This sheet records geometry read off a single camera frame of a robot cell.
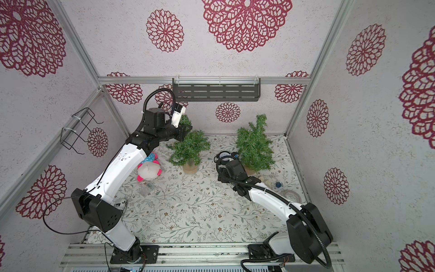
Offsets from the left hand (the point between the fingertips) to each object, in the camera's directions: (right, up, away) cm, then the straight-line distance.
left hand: (189, 128), depth 76 cm
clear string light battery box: (-28, -32, +18) cm, 46 cm away
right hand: (+16, -20, +10) cm, 27 cm away
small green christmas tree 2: (+31, -8, +7) cm, 33 cm away
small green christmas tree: (-1, -11, +1) cm, 11 cm away
